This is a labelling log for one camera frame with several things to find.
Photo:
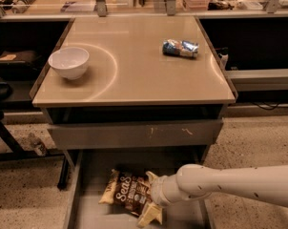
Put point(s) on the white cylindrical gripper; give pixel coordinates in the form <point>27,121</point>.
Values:
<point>157,189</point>

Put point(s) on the brown chip bag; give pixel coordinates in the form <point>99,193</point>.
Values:
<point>127,190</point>

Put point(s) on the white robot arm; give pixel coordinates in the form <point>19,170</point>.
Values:
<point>192,181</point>

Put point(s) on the open middle drawer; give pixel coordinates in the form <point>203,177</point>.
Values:
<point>92,173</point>

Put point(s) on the closed grey top drawer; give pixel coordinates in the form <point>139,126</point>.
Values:
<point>135,134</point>

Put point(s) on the grey drawer cabinet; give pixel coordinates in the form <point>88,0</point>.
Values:
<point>130,79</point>

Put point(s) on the blue snack bag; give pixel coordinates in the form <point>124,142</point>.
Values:
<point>180,48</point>

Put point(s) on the black bag on shelf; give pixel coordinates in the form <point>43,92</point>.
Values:
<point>20,65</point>

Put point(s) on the plastic bottle on floor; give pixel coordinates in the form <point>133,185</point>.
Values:
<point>37,145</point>

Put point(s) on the white ceramic bowl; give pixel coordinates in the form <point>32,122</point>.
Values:
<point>70,63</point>

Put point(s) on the black table leg frame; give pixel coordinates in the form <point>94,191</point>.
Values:
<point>16,151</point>

